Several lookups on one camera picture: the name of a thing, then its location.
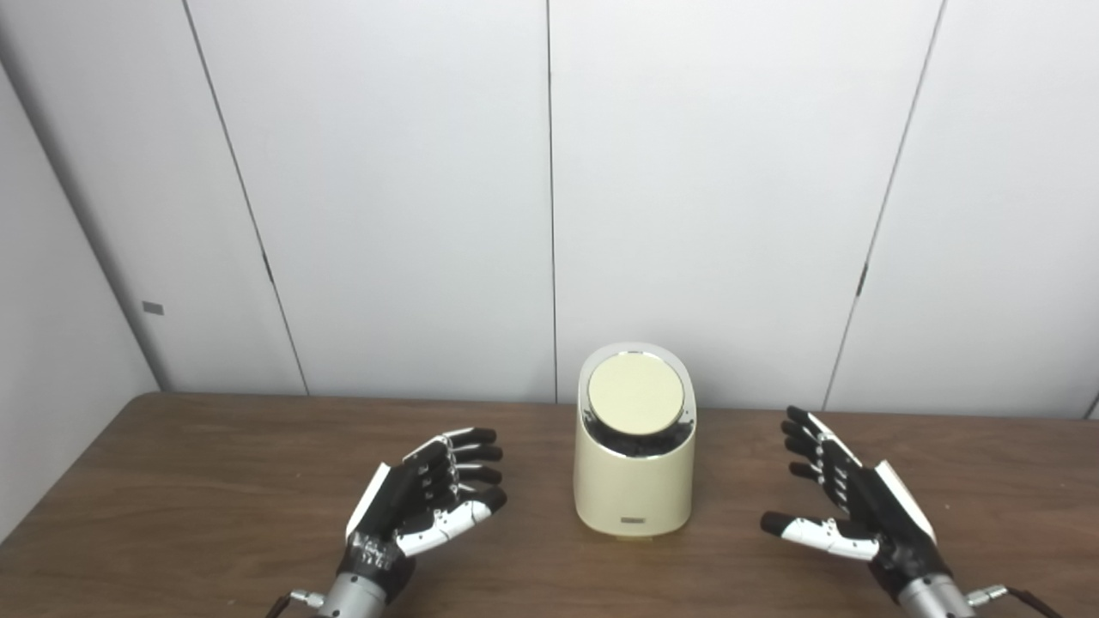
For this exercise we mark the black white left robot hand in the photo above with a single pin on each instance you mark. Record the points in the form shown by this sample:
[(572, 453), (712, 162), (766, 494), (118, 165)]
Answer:
[(391, 506)]

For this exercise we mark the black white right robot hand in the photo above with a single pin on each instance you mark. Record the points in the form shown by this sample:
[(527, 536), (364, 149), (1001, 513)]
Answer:
[(889, 524)]

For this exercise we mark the round cream bin lid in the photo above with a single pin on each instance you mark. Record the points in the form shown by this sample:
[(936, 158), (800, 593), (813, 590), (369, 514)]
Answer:
[(635, 393)]

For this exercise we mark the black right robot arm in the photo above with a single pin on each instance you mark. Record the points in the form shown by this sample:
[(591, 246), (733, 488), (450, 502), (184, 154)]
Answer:
[(936, 599)]

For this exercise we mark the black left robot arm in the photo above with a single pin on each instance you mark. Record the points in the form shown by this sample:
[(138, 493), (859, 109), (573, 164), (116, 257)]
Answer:
[(352, 599)]

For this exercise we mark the cream-colored trash bin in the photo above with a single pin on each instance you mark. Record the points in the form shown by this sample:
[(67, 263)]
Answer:
[(634, 493)]

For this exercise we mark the black plastic bin liner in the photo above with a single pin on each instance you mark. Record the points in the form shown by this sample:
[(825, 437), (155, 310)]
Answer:
[(640, 445)]

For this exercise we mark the black wall panel hinge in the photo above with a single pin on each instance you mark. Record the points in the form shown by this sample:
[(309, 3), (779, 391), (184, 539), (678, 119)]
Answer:
[(269, 269), (864, 280)]

